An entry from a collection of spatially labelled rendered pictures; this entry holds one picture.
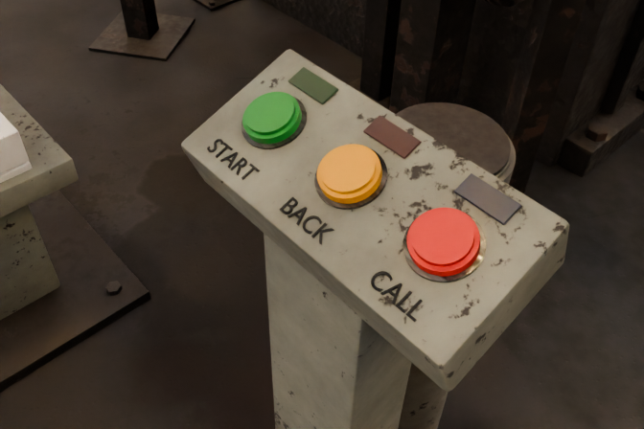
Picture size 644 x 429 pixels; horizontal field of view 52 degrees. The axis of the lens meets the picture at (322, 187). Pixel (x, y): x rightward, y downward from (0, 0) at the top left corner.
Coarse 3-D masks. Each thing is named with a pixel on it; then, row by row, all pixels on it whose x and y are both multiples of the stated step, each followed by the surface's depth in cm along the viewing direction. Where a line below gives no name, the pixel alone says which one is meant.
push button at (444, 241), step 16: (448, 208) 38; (416, 224) 37; (432, 224) 37; (448, 224) 37; (464, 224) 36; (416, 240) 37; (432, 240) 36; (448, 240) 36; (464, 240) 36; (416, 256) 36; (432, 256) 36; (448, 256) 36; (464, 256) 36; (432, 272) 36; (448, 272) 36
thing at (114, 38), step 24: (120, 0) 158; (144, 0) 158; (120, 24) 169; (144, 24) 161; (168, 24) 170; (192, 24) 171; (96, 48) 161; (120, 48) 161; (144, 48) 161; (168, 48) 162
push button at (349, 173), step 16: (352, 144) 42; (336, 160) 41; (352, 160) 41; (368, 160) 40; (320, 176) 41; (336, 176) 40; (352, 176) 40; (368, 176) 40; (336, 192) 40; (352, 192) 40; (368, 192) 40
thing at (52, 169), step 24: (0, 96) 97; (24, 120) 93; (24, 144) 89; (48, 144) 89; (48, 168) 86; (72, 168) 88; (0, 192) 83; (24, 192) 85; (48, 192) 88; (0, 216) 84
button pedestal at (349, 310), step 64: (320, 128) 44; (256, 192) 42; (320, 192) 41; (384, 192) 40; (448, 192) 39; (512, 192) 38; (320, 256) 39; (384, 256) 38; (512, 256) 36; (320, 320) 46; (384, 320) 36; (448, 320) 35; (512, 320) 39; (320, 384) 52; (384, 384) 51; (448, 384) 36
